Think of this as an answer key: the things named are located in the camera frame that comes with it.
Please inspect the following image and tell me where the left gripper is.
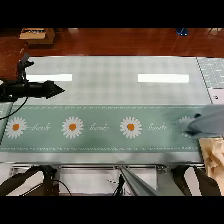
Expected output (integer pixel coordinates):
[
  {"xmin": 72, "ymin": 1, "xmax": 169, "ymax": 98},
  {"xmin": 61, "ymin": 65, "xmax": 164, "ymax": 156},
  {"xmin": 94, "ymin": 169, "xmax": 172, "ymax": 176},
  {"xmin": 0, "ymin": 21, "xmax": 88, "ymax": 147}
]
[{"xmin": 25, "ymin": 80, "xmax": 55, "ymax": 100}]

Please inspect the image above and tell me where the light blue shirt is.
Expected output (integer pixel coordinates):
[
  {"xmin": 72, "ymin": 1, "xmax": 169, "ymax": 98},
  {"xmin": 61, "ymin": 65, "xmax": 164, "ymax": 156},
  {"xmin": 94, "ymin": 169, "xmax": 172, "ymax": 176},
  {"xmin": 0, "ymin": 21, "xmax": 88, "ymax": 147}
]
[{"xmin": 185, "ymin": 104, "xmax": 224, "ymax": 140}]

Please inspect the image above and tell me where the cardboard box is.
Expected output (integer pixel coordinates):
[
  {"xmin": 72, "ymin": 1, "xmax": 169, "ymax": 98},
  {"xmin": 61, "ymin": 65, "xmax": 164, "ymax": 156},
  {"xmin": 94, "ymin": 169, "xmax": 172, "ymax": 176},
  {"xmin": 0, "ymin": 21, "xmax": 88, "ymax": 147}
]
[{"xmin": 18, "ymin": 27, "xmax": 56, "ymax": 46}]

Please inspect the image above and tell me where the blue object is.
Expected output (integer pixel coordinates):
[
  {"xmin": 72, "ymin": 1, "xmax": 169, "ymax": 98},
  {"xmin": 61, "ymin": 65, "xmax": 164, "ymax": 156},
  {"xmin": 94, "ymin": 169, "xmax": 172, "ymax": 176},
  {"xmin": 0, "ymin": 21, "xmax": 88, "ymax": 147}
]
[{"xmin": 175, "ymin": 27, "xmax": 190, "ymax": 37}]

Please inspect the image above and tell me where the beige garment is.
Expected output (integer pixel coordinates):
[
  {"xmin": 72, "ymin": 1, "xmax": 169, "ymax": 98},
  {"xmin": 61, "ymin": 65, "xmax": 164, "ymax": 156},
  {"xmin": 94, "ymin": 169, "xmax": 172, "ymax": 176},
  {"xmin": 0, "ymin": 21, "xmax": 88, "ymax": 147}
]
[{"xmin": 198, "ymin": 137, "xmax": 224, "ymax": 197}]

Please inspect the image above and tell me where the black cable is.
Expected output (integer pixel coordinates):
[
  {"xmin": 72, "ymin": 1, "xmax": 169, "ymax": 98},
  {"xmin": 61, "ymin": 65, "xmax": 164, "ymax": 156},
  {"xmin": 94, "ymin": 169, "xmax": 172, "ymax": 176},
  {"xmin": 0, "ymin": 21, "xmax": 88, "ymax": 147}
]
[
  {"xmin": 52, "ymin": 179, "xmax": 73, "ymax": 197},
  {"xmin": 111, "ymin": 173, "xmax": 126, "ymax": 197},
  {"xmin": 0, "ymin": 95, "xmax": 30, "ymax": 122}
]

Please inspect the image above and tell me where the silver frame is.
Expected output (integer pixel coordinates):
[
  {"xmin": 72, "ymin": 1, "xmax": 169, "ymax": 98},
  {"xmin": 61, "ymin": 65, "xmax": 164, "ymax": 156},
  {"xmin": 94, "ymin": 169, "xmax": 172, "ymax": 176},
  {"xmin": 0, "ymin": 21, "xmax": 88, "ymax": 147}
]
[{"xmin": 0, "ymin": 161, "xmax": 224, "ymax": 197}]

